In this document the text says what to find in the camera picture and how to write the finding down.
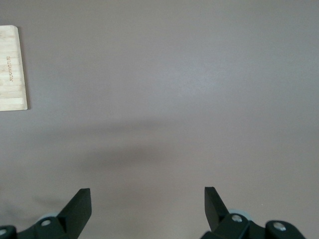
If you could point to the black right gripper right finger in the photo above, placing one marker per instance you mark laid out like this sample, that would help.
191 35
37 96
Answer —
219 219

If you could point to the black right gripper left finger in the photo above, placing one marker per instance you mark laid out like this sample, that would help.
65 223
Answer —
72 219

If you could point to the bamboo cutting board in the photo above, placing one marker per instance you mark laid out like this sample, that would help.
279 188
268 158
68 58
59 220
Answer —
11 69

